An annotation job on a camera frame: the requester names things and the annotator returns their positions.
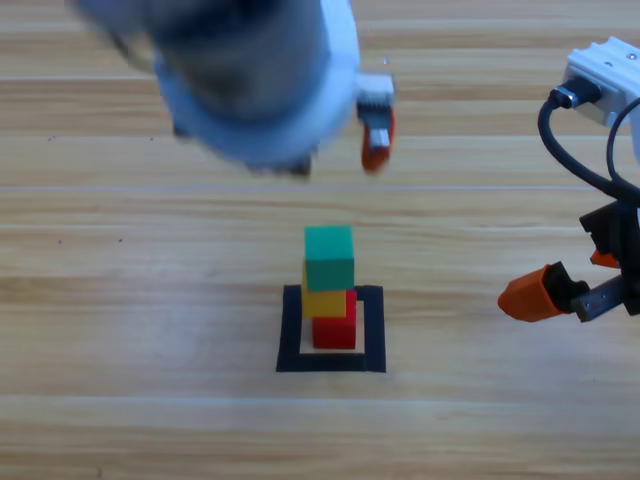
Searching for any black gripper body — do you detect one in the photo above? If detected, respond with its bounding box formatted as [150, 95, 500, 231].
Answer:
[572, 199, 640, 323]
[355, 73, 397, 122]

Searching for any green wooden cube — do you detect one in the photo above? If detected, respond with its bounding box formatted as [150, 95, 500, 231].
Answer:
[303, 225, 356, 293]

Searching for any yellow wooden cube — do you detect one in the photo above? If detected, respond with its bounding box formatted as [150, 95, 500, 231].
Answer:
[301, 262, 348, 319]

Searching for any red wooden cube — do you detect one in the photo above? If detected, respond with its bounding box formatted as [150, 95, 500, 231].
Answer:
[312, 289, 358, 350]

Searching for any black tape square outline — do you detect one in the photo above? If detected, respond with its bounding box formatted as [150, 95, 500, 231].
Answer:
[275, 284, 388, 374]

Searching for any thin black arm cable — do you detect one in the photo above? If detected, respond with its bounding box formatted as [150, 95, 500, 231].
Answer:
[606, 97, 640, 194]

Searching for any thick black camera cable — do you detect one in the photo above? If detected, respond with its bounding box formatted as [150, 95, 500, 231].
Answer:
[537, 82, 640, 204]

